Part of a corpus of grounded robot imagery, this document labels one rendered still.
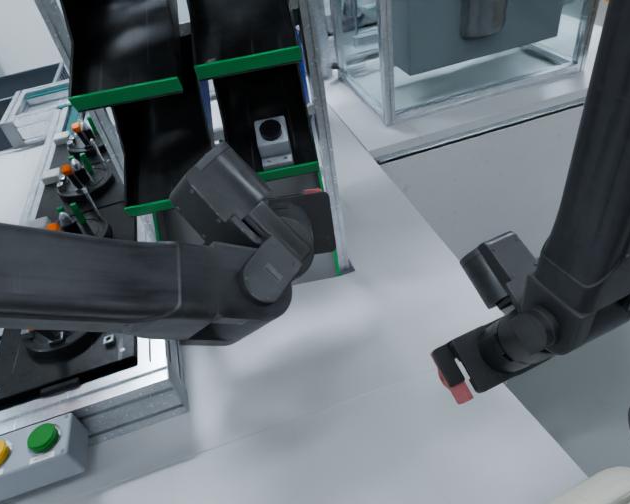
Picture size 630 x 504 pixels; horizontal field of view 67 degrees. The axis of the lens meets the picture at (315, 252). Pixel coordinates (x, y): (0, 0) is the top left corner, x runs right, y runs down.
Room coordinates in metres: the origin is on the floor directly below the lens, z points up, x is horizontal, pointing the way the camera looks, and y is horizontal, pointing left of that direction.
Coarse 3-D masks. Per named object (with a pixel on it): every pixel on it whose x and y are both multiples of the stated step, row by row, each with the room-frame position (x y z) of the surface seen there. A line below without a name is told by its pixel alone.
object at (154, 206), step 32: (192, 64) 0.82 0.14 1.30; (192, 96) 0.76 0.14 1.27; (128, 128) 0.71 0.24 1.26; (160, 128) 0.71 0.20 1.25; (192, 128) 0.70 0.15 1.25; (128, 160) 0.65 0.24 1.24; (160, 160) 0.66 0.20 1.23; (192, 160) 0.65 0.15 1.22; (128, 192) 0.60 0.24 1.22; (160, 192) 0.61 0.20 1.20
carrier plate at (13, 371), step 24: (96, 336) 0.57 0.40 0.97; (120, 336) 0.56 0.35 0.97; (0, 360) 0.56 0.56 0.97; (24, 360) 0.55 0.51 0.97; (48, 360) 0.54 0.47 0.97; (72, 360) 0.53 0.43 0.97; (96, 360) 0.52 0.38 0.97; (120, 360) 0.51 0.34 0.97; (0, 384) 0.51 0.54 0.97; (24, 384) 0.50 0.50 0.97; (48, 384) 0.49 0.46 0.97
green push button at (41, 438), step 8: (48, 424) 0.41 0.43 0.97; (32, 432) 0.41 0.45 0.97; (40, 432) 0.40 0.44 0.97; (48, 432) 0.40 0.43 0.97; (56, 432) 0.40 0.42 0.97; (32, 440) 0.39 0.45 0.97; (40, 440) 0.39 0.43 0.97; (48, 440) 0.39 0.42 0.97; (32, 448) 0.38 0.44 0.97; (40, 448) 0.38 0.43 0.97
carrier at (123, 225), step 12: (84, 192) 0.90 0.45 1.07; (72, 204) 0.91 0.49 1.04; (120, 204) 0.99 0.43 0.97; (60, 216) 0.86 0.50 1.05; (84, 216) 0.97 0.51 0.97; (96, 216) 0.92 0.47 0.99; (108, 216) 0.95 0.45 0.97; (120, 216) 0.94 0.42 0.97; (72, 228) 0.85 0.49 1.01; (84, 228) 0.88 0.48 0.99; (96, 228) 0.87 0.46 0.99; (108, 228) 0.87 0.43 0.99; (120, 228) 0.89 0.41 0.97; (132, 228) 0.88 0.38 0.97; (132, 240) 0.83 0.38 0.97
